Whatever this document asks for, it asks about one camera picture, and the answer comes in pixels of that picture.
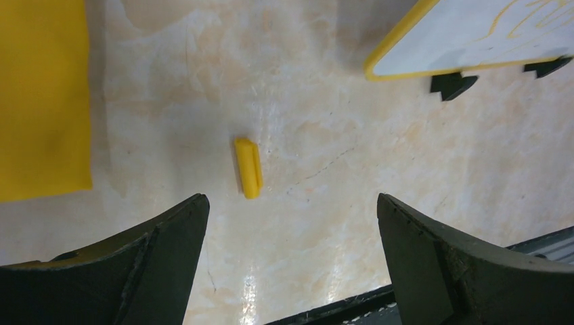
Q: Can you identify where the yellow marker cap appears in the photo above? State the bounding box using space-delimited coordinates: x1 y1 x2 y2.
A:
234 138 263 199

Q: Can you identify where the white whiteboard yellow rim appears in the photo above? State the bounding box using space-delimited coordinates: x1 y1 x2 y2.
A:
363 0 573 81

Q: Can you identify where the black whiteboard right foot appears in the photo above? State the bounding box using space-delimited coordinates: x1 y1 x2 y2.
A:
523 56 573 79

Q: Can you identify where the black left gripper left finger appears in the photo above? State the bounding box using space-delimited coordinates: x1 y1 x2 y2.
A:
1 194 210 324

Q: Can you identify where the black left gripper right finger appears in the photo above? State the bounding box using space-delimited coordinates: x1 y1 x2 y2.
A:
377 194 573 324

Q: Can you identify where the black whiteboard foot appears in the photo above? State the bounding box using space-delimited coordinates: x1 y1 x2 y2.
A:
523 56 573 79
430 72 479 102

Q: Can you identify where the black whiteboard left foot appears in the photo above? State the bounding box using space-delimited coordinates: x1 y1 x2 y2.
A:
430 72 479 102

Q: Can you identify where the yellow folded cloth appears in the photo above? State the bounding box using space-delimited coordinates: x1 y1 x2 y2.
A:
1 1 92 202

